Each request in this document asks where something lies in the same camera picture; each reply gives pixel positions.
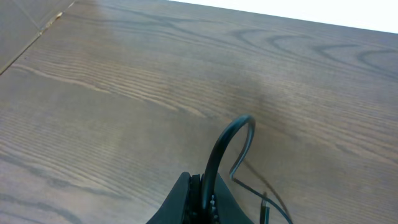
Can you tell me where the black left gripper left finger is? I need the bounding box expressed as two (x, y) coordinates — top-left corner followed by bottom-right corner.
(147, 172), (190, 224)

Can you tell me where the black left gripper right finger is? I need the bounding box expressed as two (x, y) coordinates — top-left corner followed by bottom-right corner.
(214, 174), (253, 224)

